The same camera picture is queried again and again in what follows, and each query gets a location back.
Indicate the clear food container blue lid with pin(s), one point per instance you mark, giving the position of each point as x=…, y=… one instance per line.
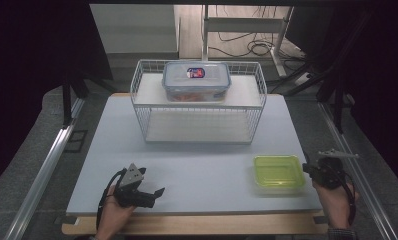
x=196, y=81

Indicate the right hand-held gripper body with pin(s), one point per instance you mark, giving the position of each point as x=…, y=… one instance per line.
x=330, y=171

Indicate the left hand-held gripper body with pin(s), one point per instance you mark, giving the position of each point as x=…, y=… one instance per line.
x=132, y=190

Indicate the black metal stand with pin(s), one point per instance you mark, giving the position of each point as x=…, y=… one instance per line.
x=67, y=100
x=338, y=106

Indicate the person's right hand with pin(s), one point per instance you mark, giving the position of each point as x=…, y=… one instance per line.
x=335, y=205

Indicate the white metal desk frame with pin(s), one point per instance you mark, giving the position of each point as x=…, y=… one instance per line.
x=243, y=25

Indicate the white cabinet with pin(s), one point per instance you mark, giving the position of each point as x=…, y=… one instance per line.
x=133, y=26

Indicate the person's left hand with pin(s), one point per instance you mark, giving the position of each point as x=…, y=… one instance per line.
x=115, y=213

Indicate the pale grey table mat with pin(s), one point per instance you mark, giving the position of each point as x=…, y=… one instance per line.
x=193, y=180

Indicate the dark curtain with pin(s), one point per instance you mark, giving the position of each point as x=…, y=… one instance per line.
x=27, y=66
x=380, y=83

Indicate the black floor tape frame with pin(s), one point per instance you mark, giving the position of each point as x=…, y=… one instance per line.
x=76, y=141

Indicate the aluminium rail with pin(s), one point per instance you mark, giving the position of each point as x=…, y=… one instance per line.
x=43, y=173
x=367, y=196

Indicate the clear food container green lid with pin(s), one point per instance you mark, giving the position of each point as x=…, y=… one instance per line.
x=278, y=173

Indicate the white power strip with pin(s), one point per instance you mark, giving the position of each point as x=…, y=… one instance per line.
x=303, y=78

